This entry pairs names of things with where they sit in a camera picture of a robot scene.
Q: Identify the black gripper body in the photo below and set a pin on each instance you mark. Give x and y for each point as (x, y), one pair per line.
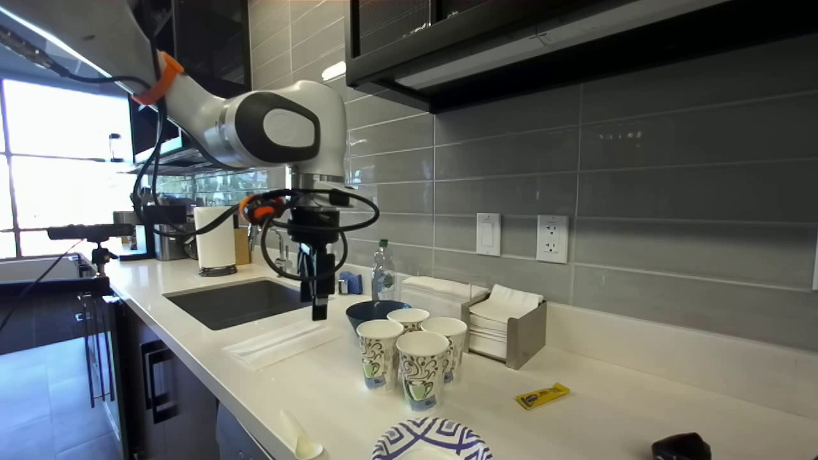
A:
(316, 226)

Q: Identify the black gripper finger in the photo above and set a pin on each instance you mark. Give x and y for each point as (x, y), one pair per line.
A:
(304, 272)
(324, 285)

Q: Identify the patterned paper coffee cup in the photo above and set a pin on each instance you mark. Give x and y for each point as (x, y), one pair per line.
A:
(422, 370)
(377, 352)
(411, 318)
(455, 346)

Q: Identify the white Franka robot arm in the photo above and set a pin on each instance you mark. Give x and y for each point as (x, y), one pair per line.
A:
(283, 127)

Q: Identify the white napkin stack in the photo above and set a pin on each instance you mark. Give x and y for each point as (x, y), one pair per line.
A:
(489, 328)

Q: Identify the blue sponge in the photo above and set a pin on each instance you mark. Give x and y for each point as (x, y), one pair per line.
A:
(349, 285)

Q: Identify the blue bowl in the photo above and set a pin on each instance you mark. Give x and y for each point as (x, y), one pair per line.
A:
(370, 309)

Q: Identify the clear bottle green cap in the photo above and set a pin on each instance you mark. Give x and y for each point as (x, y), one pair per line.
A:
(385, 276)

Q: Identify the kitchen sink basin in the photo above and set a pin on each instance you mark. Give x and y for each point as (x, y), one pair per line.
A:
(230, 301)

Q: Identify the white paper towel roll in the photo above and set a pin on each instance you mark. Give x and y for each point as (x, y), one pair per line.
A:
(215, 242)

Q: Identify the steel pot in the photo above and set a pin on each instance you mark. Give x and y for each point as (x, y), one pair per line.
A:
(170, 245)

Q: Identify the small white plastic object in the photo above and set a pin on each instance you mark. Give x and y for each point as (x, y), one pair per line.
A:
(302, 443)

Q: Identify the blue patterned paper plate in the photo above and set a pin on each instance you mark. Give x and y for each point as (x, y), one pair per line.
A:
(425, 438)

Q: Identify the dark lower cabinet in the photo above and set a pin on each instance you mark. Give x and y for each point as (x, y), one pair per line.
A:
(170, 398)

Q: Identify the grey napkin holder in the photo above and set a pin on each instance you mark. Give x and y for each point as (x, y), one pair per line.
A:
(527, 336)

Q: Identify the under-cabinet light strip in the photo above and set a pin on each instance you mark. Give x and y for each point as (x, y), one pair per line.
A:
(477, 58)

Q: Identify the yellow packet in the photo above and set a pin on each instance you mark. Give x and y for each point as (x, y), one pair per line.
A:
(542, 397)

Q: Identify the dark side table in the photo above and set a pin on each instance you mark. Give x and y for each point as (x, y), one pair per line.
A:
(53, 314)

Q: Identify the dark upper cabinet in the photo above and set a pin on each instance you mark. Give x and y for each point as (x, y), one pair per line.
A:
(596, 34)

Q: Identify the black binder clip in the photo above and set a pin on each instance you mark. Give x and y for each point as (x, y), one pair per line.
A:
(680, 447)

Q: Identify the white wall switch plate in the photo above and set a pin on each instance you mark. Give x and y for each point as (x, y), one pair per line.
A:
(486, 232)

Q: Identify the dark glossy wall cabinet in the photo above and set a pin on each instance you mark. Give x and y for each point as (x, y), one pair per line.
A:
(214, 42)

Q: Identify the black camera on tripod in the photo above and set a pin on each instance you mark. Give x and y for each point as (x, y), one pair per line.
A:
(85, 230)

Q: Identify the white wall outlet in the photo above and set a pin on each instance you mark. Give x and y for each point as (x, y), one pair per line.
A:
(554, 239)

